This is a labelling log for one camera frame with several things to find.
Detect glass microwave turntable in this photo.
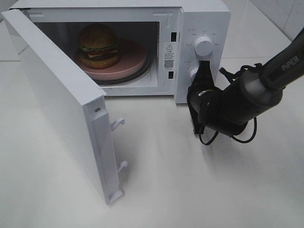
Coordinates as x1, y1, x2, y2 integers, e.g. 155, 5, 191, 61
93, 56, 153, 86

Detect white microwave door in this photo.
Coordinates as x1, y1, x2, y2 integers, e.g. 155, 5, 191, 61
2, 9, 128, 205

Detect white microwave oven body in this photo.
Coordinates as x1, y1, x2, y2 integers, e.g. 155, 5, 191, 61
9, 0, 230, 103

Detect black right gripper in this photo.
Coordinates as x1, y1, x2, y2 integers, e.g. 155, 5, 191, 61
187, 60, 220, 121

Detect white microwave knob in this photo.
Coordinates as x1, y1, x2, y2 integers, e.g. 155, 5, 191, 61
194, 35, 214, 57
189, 67, 198, 81

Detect pink round plate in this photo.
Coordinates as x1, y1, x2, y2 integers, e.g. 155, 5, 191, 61
73, 39, 147, 81

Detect toy burger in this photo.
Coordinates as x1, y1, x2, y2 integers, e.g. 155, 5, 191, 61
78, 23, 120, 69

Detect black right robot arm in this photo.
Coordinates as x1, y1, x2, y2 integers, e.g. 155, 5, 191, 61
187, 31, 304, 137

